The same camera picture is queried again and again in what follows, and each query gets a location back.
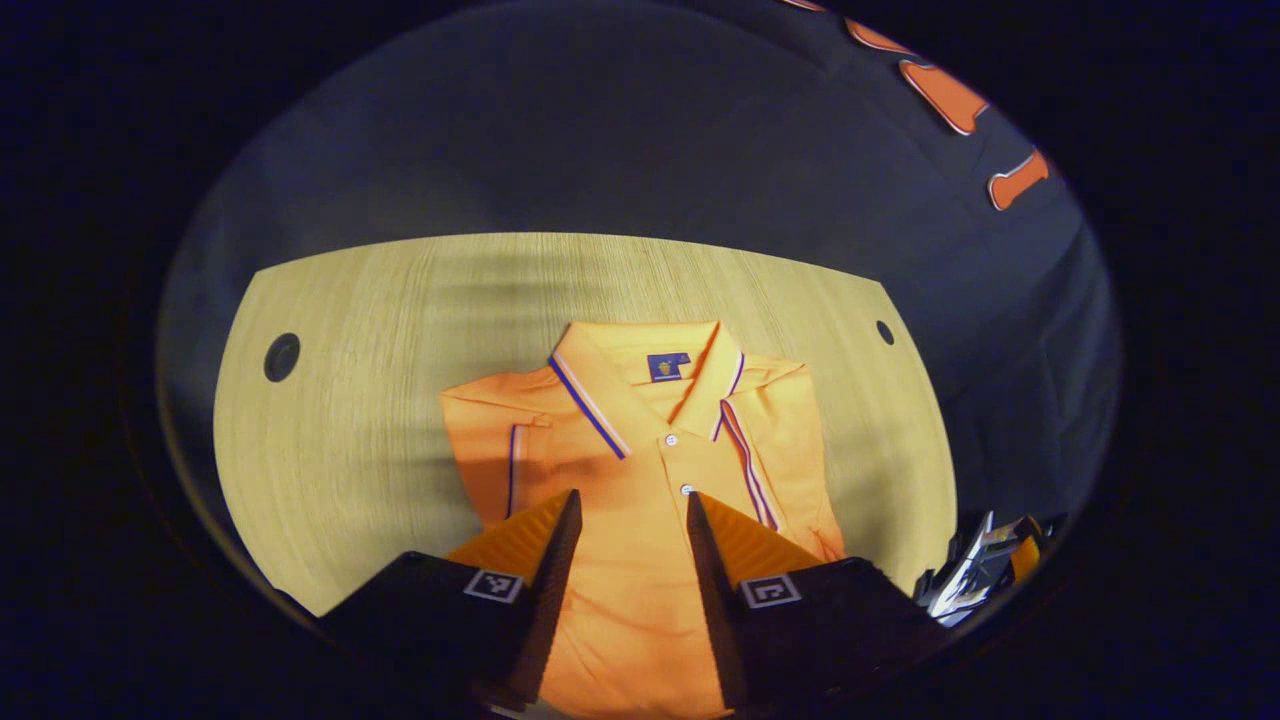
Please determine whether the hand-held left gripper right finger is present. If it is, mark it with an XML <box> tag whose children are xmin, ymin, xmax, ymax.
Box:
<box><xmin>686</xmin><ymin>490</ymin><xmax>951</xmax><ymax>715</ymax></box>

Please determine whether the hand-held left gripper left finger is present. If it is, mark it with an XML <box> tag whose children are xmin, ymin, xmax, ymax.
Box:
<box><xmin>318</xmin><ymin>488</ymin><xmax>584</xmax><ymax>713</ymax></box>

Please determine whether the orange polo T-shirt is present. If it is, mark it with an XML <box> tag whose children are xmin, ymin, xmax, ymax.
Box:
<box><xmin>440</xmin><ymin>320</ymin><xmax>846</xmax><ymax>720</ymax></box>

